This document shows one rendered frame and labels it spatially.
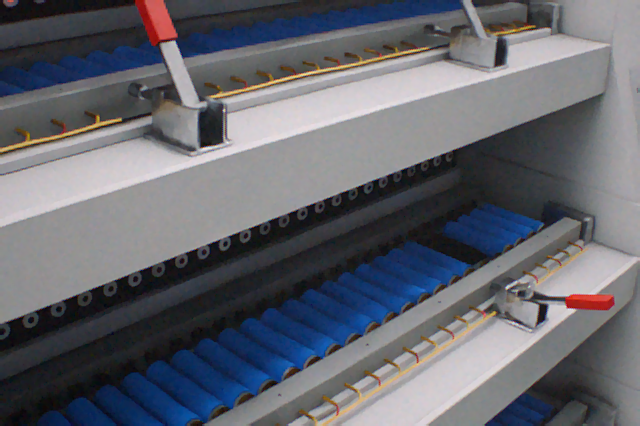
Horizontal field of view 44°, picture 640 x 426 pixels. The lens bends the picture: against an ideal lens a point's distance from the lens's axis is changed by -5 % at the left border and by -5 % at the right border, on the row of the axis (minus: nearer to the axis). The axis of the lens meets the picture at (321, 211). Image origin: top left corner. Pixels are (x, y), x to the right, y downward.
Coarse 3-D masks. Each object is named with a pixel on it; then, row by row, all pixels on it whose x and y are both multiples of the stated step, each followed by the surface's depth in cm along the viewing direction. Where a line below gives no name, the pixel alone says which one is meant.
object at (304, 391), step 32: (576, 224) 75; (512, 256) 68; (544, 256) 71; (576, 256) 72; (448, 288) 63; (480, 288) 63; (416, 320) 58; (448, 320) 61; (352, 352) 55; (384, 352) 56; (288, 384) 51; (320, 384) 51; (352, 384) 54; (384, 384) 54; (224, 416) 48; (256, 416) 48; (288, 416) 50
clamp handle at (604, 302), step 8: (528, 288) 62; (528, 296) 62; (536, 296) 62; (544, 296) 62; (552, 296) 61; (560, 296) 61; (568, 296) 60; (576, 296) 60; (584, 296) 59; (592, 296) 59; (600, 296) 58; (608, 296) 58; (544, 304) 61; (552, 304) 61; (560, 304) 60; (568, 304) 60; (576, 304) 59; (584, 304) 59; (592, 304) 58; (600, 304) 58; (608, 304) 57
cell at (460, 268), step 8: (408, 248) 71; (416, 248) 70; (424, 248) 70; (416, 256) 70; (424, 256) 69; (432, 256) 69; (440, 256) 69; (448, 256) 69; (440, 264) 68; (448, 264) 68; (456, 264) 68; (464, 264) 67; (456, 272) 67; (464, 272) 67
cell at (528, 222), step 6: (486, 204) 79; (492, 204) 79; (486, 210) 79; (492, 210) 78; (498, 210) 78; (504, 210) 78; (504, 216) 78; (510, 216) 77; (516, 216) 77; (522, 216) 77; (516, 222) 77; (522, 222) 76; (528, 222) 76; (534, 222) 76; (540, 222) 76; (534, 228) 75; (540, 228) 76
